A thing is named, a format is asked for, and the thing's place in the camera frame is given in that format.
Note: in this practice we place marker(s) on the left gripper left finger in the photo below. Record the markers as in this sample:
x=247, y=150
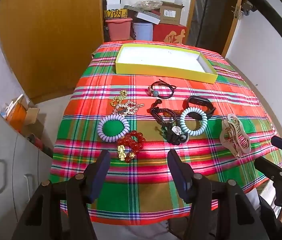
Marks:
x=95, y=174

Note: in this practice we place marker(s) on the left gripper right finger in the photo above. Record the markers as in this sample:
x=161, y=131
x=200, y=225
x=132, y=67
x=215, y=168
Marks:
x=182, y=175

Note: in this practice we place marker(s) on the beige claw hair clip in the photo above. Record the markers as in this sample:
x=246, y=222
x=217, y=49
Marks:
x=233, y=136

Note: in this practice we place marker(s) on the black fitness band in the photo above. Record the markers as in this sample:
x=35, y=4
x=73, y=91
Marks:
x=194, y=100

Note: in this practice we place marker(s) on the rhinestone hair clip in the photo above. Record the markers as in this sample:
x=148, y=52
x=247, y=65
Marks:
x=127, y=108

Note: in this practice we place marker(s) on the grey drawer cabinet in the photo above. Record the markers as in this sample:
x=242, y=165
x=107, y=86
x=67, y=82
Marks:
x=22, y=167

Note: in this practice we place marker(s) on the plaid tablecloth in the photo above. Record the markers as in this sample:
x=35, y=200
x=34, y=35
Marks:
x=142, y=192

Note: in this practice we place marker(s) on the orange container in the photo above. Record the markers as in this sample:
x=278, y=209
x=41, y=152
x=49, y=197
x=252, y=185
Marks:
x=16, y=112

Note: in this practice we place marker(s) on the yellow shallow box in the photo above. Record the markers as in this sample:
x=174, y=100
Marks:
x=165, y=61

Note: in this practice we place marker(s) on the red gift box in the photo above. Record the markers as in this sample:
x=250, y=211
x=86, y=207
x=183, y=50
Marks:
x=169, y=33

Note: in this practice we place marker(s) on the blue plastic bucket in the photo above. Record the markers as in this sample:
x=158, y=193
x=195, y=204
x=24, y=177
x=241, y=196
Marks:
x=143, y=31

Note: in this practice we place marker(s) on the pink plastic bin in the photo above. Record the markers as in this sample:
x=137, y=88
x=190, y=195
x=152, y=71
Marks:
x=119, y=28

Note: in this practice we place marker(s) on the wooden wardrobe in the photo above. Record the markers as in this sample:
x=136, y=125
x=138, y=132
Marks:
x=49, y=43

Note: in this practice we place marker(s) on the wooden door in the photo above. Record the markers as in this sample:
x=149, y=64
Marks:
x=212, y=24

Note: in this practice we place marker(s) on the white striped box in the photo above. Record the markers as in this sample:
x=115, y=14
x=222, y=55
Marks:
x=149, y=17

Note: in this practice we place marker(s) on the brown cardboard box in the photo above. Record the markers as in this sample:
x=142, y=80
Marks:
x=170, y=13

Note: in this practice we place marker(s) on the yellow printed box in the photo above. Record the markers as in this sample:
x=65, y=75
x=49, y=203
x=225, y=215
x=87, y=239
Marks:
x=115, y=14

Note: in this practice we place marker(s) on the clear plastic bag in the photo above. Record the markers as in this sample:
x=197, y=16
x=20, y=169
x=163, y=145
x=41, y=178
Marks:
x=148, y=4

